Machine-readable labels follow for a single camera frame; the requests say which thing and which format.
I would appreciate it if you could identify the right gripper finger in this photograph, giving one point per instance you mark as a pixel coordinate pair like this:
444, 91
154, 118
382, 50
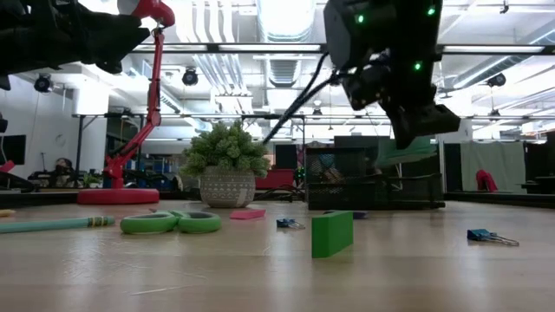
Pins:
420, 123

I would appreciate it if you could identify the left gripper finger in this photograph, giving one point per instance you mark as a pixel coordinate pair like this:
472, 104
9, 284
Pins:
117, 39

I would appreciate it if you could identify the blue binder clip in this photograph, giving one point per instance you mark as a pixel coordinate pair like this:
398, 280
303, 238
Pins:
284, 222
479, 235

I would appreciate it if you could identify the green eraser block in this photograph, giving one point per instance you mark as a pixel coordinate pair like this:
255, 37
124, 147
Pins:
331, 234

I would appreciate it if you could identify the teal pencil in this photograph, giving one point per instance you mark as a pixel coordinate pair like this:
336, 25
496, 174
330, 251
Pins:
52, 224

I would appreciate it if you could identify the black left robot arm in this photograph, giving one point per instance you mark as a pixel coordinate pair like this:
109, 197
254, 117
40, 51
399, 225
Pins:
17, 34

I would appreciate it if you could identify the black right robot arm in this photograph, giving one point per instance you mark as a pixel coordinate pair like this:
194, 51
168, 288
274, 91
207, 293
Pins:
390, 26

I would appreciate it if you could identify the black mesh desk organizer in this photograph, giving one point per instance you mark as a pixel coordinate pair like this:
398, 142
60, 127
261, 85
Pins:
338, 195

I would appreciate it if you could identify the black ceiling spotlight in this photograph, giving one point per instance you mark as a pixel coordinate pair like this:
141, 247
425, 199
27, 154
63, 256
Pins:
43, 83
496, 80
190, 77

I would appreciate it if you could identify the red chair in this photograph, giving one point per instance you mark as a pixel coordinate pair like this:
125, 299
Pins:
485, 181

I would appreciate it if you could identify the black monitor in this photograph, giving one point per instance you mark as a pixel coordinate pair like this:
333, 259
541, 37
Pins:
13, 149

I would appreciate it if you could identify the person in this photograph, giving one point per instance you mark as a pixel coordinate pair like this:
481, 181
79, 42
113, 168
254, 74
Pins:
64, 167

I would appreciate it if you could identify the red storage bin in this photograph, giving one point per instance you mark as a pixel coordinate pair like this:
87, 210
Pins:
275, 180

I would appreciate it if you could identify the red desk lamp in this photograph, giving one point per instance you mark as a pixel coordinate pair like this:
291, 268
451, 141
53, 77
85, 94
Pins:
117, 196

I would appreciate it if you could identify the green plant in patterned pot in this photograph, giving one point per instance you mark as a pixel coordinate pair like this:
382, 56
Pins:
227, 186

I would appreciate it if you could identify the black aluminium table frame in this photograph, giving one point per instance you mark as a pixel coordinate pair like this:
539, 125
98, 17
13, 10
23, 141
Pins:
498, 198

